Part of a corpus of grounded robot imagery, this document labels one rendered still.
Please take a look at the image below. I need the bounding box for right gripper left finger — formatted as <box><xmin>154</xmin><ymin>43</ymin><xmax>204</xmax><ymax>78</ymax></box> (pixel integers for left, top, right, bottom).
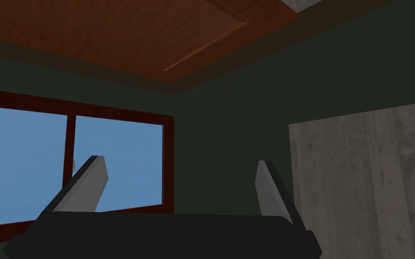
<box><xmin>38</xmin><ymin>155</ymin><xmax>109</xmax><ymax>218</ymax></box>

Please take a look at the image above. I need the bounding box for window with dark red frame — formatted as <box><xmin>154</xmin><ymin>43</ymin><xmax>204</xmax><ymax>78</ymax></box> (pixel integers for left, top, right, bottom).
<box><xmin>0</xmin><ymin>87</ymin><xmax>175</xmax><ymax>247</ymax></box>

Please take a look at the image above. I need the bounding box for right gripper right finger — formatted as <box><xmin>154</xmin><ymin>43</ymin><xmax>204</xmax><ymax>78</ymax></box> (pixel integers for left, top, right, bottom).
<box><xmin>255</xmin><ymin>160</ymin><xmax>306</xmax><ymax>231</ymax></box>

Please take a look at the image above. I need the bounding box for grey wooden door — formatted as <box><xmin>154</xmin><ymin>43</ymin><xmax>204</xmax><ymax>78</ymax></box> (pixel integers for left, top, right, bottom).
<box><xmin>288</xmin><ymin>100</ymin><xmax>415</xmax><ymax>259</ymax></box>

